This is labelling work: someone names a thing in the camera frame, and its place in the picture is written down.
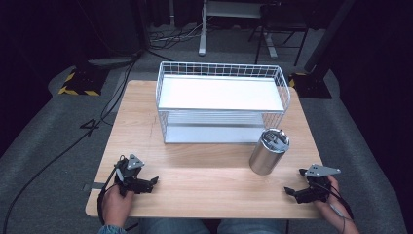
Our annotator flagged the white wire shelf rack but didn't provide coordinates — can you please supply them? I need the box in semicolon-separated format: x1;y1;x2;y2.
155;60;292;145

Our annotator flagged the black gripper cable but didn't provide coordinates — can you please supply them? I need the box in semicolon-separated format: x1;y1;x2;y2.
319;181;356;234
96;165;120;227

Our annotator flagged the bundle of floor cables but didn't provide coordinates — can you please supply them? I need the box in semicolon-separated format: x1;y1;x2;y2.
147;19;208;45

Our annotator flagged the person's right leg in jeans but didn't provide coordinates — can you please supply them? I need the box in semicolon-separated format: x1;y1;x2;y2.
216;218;288;234

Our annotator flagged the white metal desk frame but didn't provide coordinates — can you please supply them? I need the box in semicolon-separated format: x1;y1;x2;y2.
198;0;280;60

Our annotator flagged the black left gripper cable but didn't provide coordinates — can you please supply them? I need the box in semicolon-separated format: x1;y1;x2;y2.
96;165;120;227

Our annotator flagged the black slanted stand pole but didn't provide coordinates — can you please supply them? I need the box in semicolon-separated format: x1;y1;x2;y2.
304;0;357;74

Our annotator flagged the long black floor cable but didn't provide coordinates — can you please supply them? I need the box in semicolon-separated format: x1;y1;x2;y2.
0;58;139;228

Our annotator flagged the yellow-black striped stand base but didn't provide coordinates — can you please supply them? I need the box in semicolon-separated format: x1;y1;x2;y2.
287;71;333;100
57;66;110;98

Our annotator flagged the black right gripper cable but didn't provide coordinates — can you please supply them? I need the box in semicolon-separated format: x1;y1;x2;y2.
319;181;356;234

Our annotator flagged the person's left hand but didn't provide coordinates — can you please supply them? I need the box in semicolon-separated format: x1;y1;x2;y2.
101;184;136;229

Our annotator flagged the stainless steel tumbler with lid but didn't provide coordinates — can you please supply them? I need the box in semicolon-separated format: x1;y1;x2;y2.
248;127;291;176

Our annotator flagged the person's right hand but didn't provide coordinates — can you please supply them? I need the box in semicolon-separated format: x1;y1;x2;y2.
313;175;342;214

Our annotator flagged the grey tape strip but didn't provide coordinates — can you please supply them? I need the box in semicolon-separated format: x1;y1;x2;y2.
82;181;107;192

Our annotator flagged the person's leg in jeans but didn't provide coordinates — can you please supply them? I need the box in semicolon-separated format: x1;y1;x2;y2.
138;217;212;234
216;218;288;234

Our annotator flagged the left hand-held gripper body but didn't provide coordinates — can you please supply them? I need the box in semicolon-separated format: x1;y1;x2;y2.
113;153;149;197

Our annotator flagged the black metal chair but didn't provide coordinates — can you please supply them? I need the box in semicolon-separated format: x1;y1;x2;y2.
247;2;310;67

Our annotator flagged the person's left leg in jeans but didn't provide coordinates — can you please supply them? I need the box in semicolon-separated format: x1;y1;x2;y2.
138;217;212;234

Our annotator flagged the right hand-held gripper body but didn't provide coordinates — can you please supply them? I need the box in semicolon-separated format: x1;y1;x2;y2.
298;163;342;204

